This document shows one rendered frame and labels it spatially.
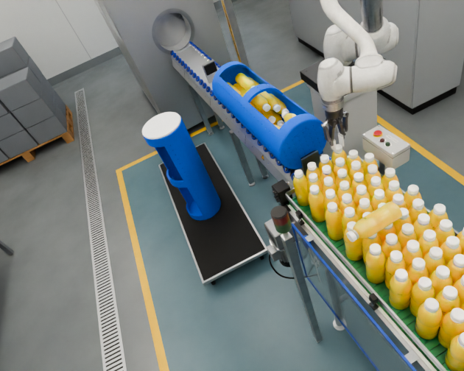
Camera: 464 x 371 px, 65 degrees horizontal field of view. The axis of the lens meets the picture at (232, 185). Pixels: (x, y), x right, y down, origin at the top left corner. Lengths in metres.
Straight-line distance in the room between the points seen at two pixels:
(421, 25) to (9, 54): 4.32
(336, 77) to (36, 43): 5.86
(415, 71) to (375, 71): 1.97
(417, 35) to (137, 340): 3.06
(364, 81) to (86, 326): 2.58
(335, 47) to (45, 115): 3.74
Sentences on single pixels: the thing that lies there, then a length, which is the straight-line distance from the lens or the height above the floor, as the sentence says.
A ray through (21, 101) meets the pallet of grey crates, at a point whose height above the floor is 0.72.
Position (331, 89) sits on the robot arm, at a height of 1.48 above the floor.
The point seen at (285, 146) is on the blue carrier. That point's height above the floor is 1.15.
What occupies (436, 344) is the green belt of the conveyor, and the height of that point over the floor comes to 0.90.
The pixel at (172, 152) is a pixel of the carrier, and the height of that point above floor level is 0.89.
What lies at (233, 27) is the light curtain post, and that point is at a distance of 3.07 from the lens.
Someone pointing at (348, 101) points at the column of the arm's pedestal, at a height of 0.94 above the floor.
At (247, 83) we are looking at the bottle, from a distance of 2.35.
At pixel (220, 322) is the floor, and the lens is 2.66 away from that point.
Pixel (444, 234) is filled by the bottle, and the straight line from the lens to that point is 1.54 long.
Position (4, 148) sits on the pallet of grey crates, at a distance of 5.33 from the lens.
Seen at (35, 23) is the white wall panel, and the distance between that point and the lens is 6.80.
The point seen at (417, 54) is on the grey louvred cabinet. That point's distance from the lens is 3.40.
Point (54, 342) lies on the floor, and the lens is 3.29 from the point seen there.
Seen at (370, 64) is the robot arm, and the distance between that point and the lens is 1.53.
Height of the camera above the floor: 2.32
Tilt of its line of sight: 44 degrees down
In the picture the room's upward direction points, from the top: 23 degrees counter-clockwise
